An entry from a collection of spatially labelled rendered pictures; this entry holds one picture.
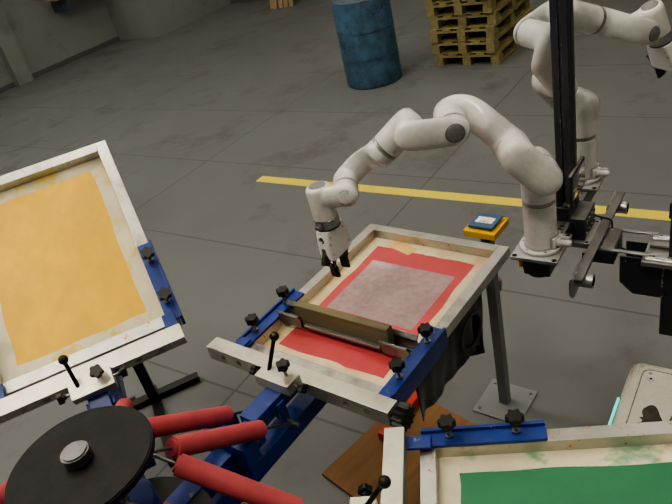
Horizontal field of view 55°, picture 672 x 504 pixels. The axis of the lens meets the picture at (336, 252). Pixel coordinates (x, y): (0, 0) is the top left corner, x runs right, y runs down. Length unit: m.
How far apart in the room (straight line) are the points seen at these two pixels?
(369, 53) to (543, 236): 5.38
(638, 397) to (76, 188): 2.22
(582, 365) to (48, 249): 2.35
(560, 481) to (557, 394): 1.54
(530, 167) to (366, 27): 5.45
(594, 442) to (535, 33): 1.16
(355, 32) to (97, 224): 5.14
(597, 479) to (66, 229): 1.78
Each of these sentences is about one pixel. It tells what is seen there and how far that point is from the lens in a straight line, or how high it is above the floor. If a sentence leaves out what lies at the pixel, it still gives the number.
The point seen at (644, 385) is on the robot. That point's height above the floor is 0.28.
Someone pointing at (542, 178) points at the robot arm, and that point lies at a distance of 1.81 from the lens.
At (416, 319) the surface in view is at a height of 0.96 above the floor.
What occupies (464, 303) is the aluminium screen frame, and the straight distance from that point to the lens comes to 2.09.
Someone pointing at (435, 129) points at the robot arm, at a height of 1.61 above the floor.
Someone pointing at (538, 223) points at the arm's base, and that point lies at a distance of 1.96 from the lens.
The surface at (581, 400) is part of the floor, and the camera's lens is 3.15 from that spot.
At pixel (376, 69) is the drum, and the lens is 7.23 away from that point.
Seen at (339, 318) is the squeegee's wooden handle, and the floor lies 1.06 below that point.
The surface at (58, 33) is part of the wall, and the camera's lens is 13.46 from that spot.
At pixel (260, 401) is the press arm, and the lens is 1.85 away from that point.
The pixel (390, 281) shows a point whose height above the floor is 0.96.
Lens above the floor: 2.26
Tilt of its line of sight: 31 degrees down
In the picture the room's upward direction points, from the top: 14 degrees counter-clockwise
